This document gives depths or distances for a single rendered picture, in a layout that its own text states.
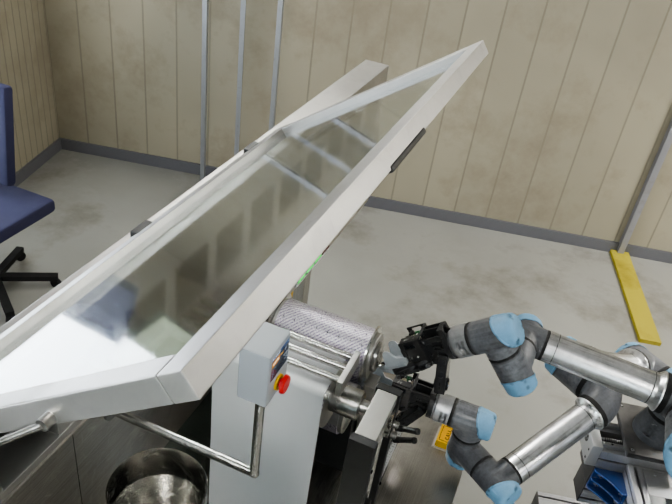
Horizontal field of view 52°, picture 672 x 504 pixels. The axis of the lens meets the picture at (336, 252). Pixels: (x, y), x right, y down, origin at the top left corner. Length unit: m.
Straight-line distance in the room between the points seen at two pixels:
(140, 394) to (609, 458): 1.98
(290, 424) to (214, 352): 0.84
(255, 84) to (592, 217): 2.41
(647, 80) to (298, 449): 3.57
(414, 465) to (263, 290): 1.35
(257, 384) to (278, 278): 0.37
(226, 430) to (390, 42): 3.23
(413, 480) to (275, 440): 0.56
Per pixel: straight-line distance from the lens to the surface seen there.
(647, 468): 2.47
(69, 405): 0.67
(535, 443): 1.83
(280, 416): 1.40
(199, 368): 0.56
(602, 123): 4.60
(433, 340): 1.57
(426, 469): 1.94
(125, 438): 1.42
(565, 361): 1.66
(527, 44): 4.37
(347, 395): 1.41
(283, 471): 1.51
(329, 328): 1.64
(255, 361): 0.98
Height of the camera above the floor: 2.37
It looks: 34 degrees down
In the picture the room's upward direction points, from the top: 8 degrees clockwise
